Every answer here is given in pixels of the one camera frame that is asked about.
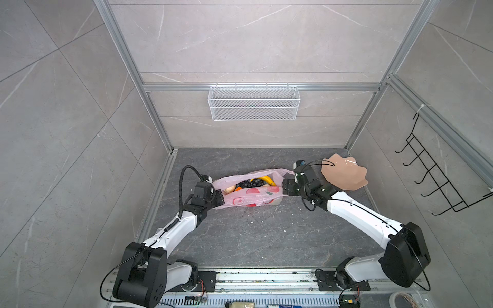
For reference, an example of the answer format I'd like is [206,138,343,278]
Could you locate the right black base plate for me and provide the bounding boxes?
[314,268,371,291]

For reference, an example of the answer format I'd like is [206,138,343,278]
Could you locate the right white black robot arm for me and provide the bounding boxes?
[282,160,431,290]

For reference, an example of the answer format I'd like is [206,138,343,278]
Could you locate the dark fake grapes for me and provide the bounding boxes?
[235,178,267,190]

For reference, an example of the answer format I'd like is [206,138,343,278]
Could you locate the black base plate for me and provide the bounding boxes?
[169,271,218,292]
[314,268,371,291]

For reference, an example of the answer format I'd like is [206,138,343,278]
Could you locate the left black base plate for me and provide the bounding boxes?
[169,271,218,292]

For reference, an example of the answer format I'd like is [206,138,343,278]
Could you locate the beige fake fruit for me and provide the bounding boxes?
[225,186,236,194]

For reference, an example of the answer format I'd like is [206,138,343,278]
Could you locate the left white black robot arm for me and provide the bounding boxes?
[112,182,225,307]

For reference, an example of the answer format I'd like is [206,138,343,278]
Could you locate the pink scalloped bowl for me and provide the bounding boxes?
[321,153,368,191]

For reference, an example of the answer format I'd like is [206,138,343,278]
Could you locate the black wire hook rack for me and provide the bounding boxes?
[394,112,492,216]

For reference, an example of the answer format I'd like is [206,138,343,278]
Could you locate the pink plastic bag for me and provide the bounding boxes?
[213,168,294,209]

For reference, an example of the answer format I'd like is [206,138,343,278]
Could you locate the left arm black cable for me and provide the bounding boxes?
[99,164,213,303]

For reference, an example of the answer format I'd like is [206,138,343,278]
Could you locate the yellow fake banana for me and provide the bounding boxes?
[250,176,276,187]

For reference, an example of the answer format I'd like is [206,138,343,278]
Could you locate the white wire mesh basket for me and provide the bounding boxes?
[207,85,301,121]

